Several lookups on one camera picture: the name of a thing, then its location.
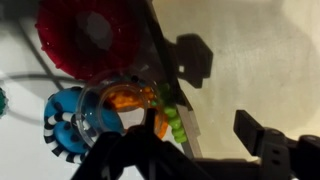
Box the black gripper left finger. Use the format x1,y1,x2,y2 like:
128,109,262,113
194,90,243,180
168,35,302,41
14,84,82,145
70,107,216,180

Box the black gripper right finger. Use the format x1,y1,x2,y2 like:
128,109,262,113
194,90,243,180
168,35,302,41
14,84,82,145
232,109,320,180

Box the lime green knobbed ring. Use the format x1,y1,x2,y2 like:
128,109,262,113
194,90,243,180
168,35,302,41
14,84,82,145
149,83,189,145

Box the slatted wooden tray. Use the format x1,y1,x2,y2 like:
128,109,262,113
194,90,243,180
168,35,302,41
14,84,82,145
132,0,320,161

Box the clear glass cup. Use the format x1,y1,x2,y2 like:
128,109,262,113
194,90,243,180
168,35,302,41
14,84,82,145
74,68,168,150

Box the orange ring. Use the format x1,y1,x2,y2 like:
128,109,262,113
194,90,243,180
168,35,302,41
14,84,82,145
99,84,170,140

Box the blue ring, black-white beads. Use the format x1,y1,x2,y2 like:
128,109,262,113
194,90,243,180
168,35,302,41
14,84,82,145
43,86,125,165

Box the red ribbed ring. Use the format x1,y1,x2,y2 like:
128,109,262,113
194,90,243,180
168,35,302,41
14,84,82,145
34,0,145,81

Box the dark green knobbed ring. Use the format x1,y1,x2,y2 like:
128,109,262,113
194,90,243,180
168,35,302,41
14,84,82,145
0,87,10,120

